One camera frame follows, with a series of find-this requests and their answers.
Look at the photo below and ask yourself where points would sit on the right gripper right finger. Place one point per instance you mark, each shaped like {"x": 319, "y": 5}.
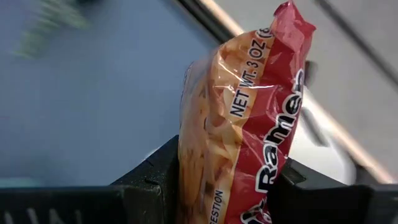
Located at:
{"x": 326, "y": 205}

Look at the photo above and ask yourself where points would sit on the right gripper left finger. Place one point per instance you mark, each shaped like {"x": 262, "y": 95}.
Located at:
{"x": 93, "y": 205}

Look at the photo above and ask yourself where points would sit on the red Maruchan ramen pack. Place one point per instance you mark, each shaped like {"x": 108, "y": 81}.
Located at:
{"x": 248, "y": 109}

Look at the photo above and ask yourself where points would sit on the potted succulent plant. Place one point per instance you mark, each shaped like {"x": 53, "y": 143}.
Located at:
{"x": 46, "y": 34}

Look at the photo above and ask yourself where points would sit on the white plastic bin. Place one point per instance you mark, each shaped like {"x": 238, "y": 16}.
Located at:
{"x": 326, "y": 155}

